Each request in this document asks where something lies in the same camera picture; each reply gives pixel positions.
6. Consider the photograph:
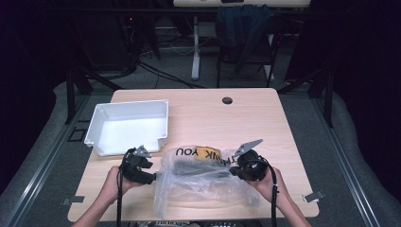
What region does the hand-held gripper black cable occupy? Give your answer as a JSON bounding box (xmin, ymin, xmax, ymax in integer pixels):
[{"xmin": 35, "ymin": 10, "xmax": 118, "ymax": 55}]
[
  {"xmin": 249, "ymin": 158, "xmax": 280, "ymax": 227},
  {"xmin": 115, "ymin": 166, "xmax": 125, "ymax": 227}
]

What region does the person's right hand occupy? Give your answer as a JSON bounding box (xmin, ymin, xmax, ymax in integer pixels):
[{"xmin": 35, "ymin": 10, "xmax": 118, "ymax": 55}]
[{"xmin": 252, "ymin": 166, "xmax": 290, "ymax": 206}]

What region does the white desk leg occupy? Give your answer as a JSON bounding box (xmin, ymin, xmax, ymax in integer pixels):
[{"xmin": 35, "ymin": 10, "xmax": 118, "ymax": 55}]
[{"xmin": 191, "ymin": 15, "xmax": 201, "ymax": 81}]

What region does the black metal frame post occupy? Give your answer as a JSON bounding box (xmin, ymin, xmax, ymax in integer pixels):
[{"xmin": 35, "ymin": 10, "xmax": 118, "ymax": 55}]
[
  {"xmin": 64, "ymin": 66, "xmax": 77, "ymax": 126},
  {"xmin": 323, "ymin": 62, "xmax": 335, "ymax": 129}
]

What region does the right hand-held gripper black cable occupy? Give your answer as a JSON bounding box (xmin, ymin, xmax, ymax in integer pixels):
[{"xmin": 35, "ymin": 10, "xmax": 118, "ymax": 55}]
[{"xmin": 249, "ymin": 158, "xmax": 280, "ymax": 227}]

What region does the clear plastic bag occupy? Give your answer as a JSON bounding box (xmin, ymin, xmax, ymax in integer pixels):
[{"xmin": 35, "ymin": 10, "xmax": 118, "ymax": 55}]
[{"xmin": 153, "ymin": 145, "xmax": 261, "ymax": 220}]

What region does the black chair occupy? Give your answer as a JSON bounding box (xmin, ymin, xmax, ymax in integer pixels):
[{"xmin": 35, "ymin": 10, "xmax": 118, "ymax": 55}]
[{"xmin": 215, "ymin": 31, "xmax": 280, "ymax": 89}]

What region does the black floor cable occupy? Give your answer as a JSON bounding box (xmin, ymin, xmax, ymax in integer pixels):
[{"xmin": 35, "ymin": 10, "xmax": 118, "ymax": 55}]
[{"xmin": 137, "ymin": 61, "xmax": 207, "ymax": 90}]

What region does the person's left hand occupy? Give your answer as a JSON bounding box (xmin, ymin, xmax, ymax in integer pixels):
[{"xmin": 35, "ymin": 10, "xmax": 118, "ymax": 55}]
[{"xmin": 98, "ymin": 165, "xmax": 149, "ymax": 206}]

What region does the left hand-held gripper black cable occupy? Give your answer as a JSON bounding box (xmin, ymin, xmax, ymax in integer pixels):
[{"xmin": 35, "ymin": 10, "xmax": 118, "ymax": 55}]
[{"xmin": 115, "ymin": 166, "xmax": 125, "ymax": 227}]

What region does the aluminium floor rail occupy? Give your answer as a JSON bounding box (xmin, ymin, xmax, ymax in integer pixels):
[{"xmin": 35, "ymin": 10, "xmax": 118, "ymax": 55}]
[
  {"xmin": 310, "ymin": 94, "xmax": 381, "ymax": 227},
  {"xmin": 0, "ymin": 94, "xmax": 93, "ymax": 227}
]

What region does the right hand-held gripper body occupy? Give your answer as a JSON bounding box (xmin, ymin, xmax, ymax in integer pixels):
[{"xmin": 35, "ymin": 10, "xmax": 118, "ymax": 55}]
[{"xmin": 231, "ymin": 138, "xmax": 270, "ymax": 183}]

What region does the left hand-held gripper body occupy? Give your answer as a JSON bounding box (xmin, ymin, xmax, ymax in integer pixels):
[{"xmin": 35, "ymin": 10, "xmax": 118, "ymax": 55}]
[{"xmin": 121, "ymin": 145, "xmax": 153, "ymax": 183}]

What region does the dark jacket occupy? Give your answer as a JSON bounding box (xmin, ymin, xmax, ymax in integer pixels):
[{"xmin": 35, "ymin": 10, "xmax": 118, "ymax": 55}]
[{"xmin": 216, "ymin": 4, "xmax": 272, "ymax": 75}]

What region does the white plastic bin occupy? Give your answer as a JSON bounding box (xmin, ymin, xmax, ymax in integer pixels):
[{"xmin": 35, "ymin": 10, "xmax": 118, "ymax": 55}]
[{"xmin": 83, "ymin": 98, "xmax": 170, "ymax": 157}]

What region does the grey metal table bracket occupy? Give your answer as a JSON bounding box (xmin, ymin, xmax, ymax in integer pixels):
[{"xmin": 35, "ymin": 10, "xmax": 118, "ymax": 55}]
[
  {"xmin": 302, "ymin": 189, "xmax": 326, "ymax": 203},
  {"xmin": 61, "ymin": 195, "xmax": 86, "ymax": 206}
]

